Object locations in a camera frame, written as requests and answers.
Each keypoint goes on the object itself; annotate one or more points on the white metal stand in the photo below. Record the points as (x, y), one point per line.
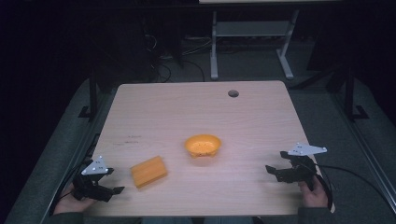
(252, 29)

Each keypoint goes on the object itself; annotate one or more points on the orange rectangular block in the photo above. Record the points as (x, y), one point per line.
(148, 171)

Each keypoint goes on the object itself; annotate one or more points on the person's right hand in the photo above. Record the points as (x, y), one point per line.
(315, 196)

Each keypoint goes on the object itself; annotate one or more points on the grey metal rail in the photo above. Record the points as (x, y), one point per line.
(76, 154)
(367, 146)

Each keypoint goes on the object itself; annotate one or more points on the person's left hand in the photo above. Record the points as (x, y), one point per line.
(71, 202)

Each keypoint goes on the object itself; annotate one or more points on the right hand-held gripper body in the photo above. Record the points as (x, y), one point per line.
(300, 169)

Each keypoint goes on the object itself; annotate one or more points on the orange plastic bowl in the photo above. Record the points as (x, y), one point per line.
(203, 145)

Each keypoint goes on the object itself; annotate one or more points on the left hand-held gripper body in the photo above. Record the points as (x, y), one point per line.
(90, 184)

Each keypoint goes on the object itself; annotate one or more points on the black metal stand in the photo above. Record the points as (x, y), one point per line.
(350, 93)
(92, 93)

